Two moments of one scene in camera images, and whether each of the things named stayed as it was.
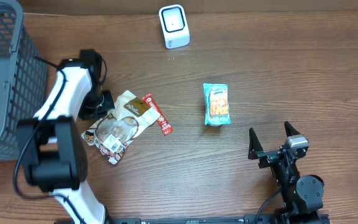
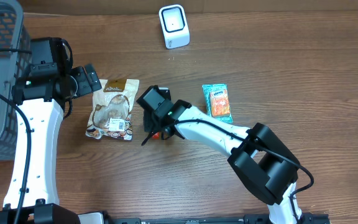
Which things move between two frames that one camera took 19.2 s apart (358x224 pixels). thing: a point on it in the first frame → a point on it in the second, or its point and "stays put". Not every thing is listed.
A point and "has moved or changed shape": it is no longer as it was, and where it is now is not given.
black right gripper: [274, 155] → [150, 123]
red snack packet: [166, 128] has moved or changed shape
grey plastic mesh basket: [13, 83] stays put
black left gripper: [96, 111] → [86, 81]
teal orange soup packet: [217, 108] stays put
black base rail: [248, 219] stays put
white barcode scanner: [174, 26] stays put
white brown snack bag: [116, 131] has moved or changed shape
